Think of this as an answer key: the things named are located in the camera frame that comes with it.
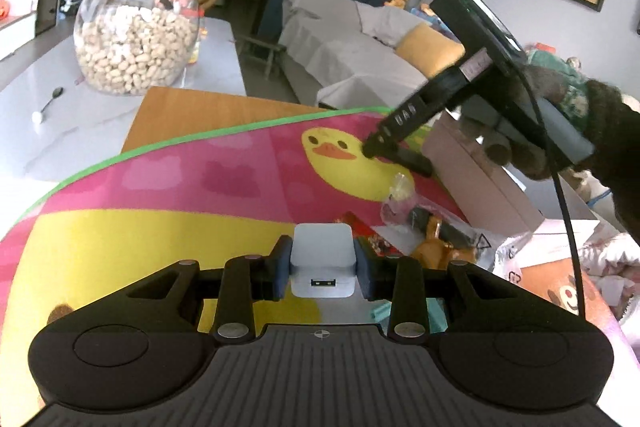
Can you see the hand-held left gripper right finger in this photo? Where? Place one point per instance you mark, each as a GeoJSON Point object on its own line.
{"type": "Point", "coordinates": [361, 268]}

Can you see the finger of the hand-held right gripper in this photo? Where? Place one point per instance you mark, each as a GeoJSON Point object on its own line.
{"type": "Point", "coordinates": [385, 134]}

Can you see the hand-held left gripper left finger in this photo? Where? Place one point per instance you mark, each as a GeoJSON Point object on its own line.
{"type": "Point", "coordinates": [284, 268]}

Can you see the black remote control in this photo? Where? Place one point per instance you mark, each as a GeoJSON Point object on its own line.
{"type": "Point", "coordinates": [412, 163]}

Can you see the white charger plug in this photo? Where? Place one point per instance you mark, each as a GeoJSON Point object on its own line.
{"type": "Point", "coordinates": [322, 252]}

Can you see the person's right hand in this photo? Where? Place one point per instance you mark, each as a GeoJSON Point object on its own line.
{"type": "Point", "coordinates": [530, 157]}

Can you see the red snack packet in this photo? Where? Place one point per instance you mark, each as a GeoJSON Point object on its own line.
{"type": "Point", "coordinates": [375, 243]}

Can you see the yellow cushion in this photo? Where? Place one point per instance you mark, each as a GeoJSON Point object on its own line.
{"type": "Point", "coordinates": [430, 49]}

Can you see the orange plush toy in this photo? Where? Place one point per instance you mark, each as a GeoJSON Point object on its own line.
{"type": "Point", "coordinates": [440, 255]}

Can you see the teal box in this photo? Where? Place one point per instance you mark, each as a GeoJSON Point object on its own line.
{"type": "Point", "coordinates": [435, 314]}

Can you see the grey pillow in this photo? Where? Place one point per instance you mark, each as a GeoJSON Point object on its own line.
{"type": "Point", "coordinates": [390, 24]}

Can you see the grey covered sofa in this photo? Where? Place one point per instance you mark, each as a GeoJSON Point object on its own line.
{"type": "Point", "coordinates": [340, 52]}

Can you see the clear plastic bag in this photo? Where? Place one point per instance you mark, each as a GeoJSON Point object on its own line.
{"type": "Point", "coordinates": [450, 227]}

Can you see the pale cardboard box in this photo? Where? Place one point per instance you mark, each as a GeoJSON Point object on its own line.
{"type": "Point", "coordinates": [480, 179]}

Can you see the green garment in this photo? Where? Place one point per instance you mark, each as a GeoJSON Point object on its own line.
{"type": "Point", "coordinates": [570, 87]}

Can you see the small wooden stool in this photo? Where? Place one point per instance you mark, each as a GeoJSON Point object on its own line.
{"type": "Point", "coordinates": [262, 52]}

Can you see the duck printed mat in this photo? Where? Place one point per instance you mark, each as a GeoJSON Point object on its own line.
{"type": "Point", "coordinates": [150, 192]}

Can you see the white plastic bag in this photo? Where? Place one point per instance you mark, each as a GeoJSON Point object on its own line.
{"type": "Point", "coordinates": [540, 242]}

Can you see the orange bear printed blanket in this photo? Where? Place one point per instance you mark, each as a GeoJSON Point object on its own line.
{"type": "Point", "coordinates": [550, 289]}

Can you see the white floral bedding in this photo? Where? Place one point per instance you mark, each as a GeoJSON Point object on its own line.
{"type": "Point", "coordinates": [617, 267]}

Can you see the glass jar of peanuts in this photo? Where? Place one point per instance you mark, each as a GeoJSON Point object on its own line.
{"type": "Point", "coordinates": [130, 42]}

